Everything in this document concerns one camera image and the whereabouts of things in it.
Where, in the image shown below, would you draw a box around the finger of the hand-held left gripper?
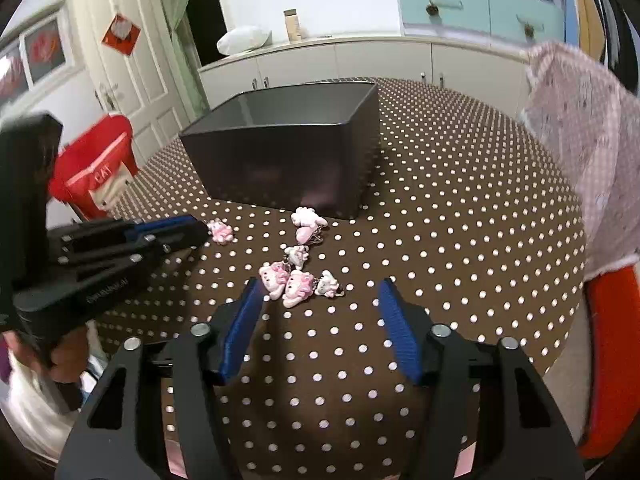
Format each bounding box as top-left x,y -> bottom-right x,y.
57,240 -> 173,286
47,214 -> 210,256

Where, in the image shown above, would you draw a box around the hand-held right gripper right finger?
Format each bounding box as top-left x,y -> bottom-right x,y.
377,277 -> 586,480

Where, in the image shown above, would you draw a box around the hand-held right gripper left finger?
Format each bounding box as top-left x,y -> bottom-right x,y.
54,277 -> 266,480

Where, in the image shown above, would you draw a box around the single pink cartoon charm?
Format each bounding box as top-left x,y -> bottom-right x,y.
206,219 -> 234,246

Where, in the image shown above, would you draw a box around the pink cartoon charm bracelet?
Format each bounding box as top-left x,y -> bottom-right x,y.
258,206 -> 346,309

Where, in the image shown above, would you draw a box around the black metal box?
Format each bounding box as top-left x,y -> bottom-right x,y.
178,80 -> 382,222

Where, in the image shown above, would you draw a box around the person's left hand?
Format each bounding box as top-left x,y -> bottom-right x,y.
2,320 -> 93,386

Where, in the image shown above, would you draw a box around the red printed bag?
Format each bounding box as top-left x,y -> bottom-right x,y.
50,114 -> 138,221

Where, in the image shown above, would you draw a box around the brown polka dot tablecloth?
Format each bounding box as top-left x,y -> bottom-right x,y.
92,76 -> 586,480

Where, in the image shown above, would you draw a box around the white door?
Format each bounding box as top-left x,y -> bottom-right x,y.
72,0 -> 201,166

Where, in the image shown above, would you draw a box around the green curtain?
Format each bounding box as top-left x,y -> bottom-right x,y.
150,0 -> 211,121

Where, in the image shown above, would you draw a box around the person's white clothing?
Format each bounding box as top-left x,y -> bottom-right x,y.
0,355 -> 86,461

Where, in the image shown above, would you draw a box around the red door decoration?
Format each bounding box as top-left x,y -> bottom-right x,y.
101,12 -> 142,51

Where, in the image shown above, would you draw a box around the white plastic bag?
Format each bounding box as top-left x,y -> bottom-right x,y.
216,26 -> 273,54

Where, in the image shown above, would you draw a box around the red chair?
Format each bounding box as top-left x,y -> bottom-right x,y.
580,265 -> 640,461

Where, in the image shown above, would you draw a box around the glass jar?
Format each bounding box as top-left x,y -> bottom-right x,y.
283,9 -> 303,41

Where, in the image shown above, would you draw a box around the white low cabinet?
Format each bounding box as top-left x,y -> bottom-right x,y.
198,35 -> 538,121

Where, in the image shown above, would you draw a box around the teal drawer cabinet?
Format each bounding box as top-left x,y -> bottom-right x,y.
393,0 -> 568,43

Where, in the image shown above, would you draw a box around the light blue hanging garment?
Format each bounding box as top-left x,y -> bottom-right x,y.
560,0 -> 581,43

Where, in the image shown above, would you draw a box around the yellow hanging garment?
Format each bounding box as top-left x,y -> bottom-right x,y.
570,0 -> 606,61

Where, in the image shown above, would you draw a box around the dark hanging garments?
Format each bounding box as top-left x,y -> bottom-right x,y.
595,0 -> 640,96

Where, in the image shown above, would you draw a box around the white frame with red print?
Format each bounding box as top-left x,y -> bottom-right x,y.
0,0 -> 76,106

